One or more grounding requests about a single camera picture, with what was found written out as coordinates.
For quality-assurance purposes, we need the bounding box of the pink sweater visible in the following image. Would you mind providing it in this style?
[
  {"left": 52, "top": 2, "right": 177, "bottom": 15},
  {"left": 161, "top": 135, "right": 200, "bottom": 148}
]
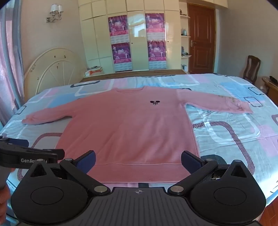
[{"left": 22, "top": 86, "right": 254, "bottom": 184}]

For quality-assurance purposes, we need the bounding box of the dark wooden chair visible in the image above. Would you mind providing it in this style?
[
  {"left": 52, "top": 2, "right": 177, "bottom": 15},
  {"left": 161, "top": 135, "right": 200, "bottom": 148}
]
[{"left": 243, "top": 55, "right": 261, "bottom": 84}]

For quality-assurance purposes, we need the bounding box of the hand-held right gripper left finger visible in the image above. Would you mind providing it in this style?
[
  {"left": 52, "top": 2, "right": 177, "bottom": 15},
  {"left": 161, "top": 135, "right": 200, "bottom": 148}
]
[{"left": 28, "top": 150, "right": 110, "bottom": 195}]

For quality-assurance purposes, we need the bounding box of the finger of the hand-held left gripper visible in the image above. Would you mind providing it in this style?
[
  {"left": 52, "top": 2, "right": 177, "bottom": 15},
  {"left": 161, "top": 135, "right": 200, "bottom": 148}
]
[
  {"left": 0, "top": 136, "right": 29, "bottom": 149},
  {"left": 0, "top": 148, "right": 65, "bottom": 169}
]

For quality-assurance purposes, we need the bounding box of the brown wooden door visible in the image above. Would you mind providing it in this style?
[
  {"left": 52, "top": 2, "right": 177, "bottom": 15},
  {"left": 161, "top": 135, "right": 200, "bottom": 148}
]
[{"left": 187, "top": 3, "right": 216, "bottom": 74}]

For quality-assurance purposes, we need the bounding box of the printed bedsheet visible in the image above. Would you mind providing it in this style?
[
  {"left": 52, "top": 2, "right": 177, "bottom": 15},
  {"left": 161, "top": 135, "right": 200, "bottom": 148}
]
[{"left": 0, "top": 73, "right": 278, "bottom": 219}]

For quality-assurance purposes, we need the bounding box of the stack of flat boxes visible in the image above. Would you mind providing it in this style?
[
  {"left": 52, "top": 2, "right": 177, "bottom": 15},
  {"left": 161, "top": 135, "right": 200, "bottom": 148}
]
[{"left": 85, "top": 66, "right": 103, "bottom": 77}]

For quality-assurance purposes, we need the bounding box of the cream wardrobe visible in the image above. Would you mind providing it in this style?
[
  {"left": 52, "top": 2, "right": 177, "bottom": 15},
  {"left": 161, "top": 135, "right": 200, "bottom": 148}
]
[{"left": 78, "top": 0, "right": 182, "bottom": 75}]

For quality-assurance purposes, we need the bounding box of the person's left hand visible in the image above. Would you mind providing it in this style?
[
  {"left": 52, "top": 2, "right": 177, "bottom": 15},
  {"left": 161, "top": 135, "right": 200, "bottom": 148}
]
[{"left": 0, "top": 186, "right": 11, "bottom": 219}]

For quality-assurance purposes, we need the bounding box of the round cream headboard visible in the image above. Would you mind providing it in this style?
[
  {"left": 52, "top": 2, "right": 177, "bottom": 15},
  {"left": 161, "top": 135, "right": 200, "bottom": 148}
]
[{"left": 23, "top": 48, "right": 87, "bottom": 101}]

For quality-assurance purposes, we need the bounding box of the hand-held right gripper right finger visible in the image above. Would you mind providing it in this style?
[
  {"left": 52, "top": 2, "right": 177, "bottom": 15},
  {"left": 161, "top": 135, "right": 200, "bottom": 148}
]
[{"left": 168, "top": 150, "right": 250, "bottom": 195}]

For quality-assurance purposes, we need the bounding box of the purple wall poster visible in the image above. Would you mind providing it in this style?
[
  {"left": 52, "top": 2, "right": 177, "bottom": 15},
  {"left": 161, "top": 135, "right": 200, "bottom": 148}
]
[
  {"left": 145, "top": 13, "right": 165, "bottom": 41},
  {"left": 111, "top": 42, "right": 132, "bottom": 72},
  {"left": 108, "top": 15, "right": 128, "bottom": 43},
  {"left": 147, "top": 40, "right": 167, "bottom": 69}
]

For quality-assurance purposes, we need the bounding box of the pink sheer curtain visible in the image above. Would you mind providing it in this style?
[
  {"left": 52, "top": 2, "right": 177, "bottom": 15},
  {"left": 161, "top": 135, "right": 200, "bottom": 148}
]
[{"left": 0, "top": 6, "right": 26, "bottom": 131}]

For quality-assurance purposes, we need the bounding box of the wooden side table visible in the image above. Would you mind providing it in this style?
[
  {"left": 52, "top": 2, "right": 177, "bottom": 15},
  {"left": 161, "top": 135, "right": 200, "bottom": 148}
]
[{"left": 262, "top": 76, "right": 278, "bottom": 101}]

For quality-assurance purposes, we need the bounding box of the cream corner shelf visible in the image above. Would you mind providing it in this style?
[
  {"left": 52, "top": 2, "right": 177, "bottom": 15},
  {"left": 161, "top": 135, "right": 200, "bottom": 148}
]
[{"left": 179, "top": 9, "right": 193, "bottom": 70}]

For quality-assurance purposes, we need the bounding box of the wall lamp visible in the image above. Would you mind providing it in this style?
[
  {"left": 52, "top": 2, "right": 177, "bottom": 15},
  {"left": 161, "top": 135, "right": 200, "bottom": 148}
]
[{"left": 45, "top": 4, "right": 64, "bottom": 23}]

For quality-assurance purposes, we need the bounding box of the wooden bed frame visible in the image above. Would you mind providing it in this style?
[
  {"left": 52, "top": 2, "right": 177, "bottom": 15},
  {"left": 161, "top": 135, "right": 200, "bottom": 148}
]
[{"left": 79, "top": 69, "right": 188, "bottom": 83}]

